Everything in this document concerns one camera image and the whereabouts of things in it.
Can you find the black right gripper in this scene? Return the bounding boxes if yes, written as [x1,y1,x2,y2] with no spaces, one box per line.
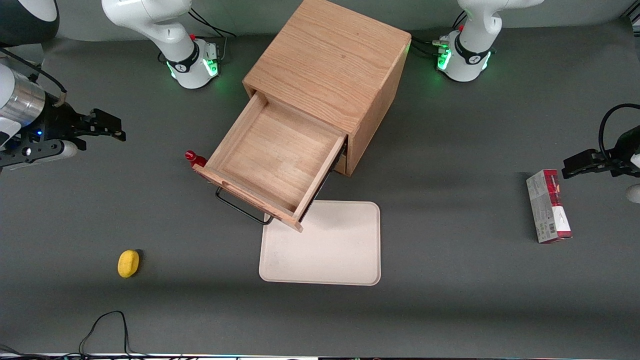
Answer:
[31,102,127,147]

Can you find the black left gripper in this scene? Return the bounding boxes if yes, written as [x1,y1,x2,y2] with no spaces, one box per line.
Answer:
[562,126,640,180]

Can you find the wooden drawer cabinet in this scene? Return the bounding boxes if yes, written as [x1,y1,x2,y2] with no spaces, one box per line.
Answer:
[242,0,412,177]

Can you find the grey and red carton box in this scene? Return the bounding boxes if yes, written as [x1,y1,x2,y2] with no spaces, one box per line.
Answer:
[526,169,573,244]

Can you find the red cola bottle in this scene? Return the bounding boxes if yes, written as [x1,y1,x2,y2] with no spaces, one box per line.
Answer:
[184,150,208,170]

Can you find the yellow lemon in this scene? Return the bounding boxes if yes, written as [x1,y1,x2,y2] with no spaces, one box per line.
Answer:
[117,249,141,279]

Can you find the beige plastic tray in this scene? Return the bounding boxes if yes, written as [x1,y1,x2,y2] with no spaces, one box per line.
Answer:
[258,200,382,287]

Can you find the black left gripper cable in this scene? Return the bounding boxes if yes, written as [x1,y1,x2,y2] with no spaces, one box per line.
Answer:
[598,103,640,162]

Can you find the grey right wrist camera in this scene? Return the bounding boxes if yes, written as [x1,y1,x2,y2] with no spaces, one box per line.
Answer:
[0,139,79,171]

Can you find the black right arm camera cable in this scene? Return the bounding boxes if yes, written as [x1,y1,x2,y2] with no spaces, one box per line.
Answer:
[0,47,68,109]

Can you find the black right base cables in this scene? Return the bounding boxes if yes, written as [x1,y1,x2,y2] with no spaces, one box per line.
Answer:
[158,9,237,64]

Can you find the black base cables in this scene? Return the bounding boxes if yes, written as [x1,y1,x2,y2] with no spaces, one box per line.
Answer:
[158,9,237,64]
[411,10,468,59]

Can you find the black looped table cable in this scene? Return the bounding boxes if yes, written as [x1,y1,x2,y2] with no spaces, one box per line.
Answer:
[78,310,151,359]

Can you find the black left base cables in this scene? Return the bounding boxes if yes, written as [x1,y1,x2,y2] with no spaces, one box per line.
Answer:
[411,10,468,59]

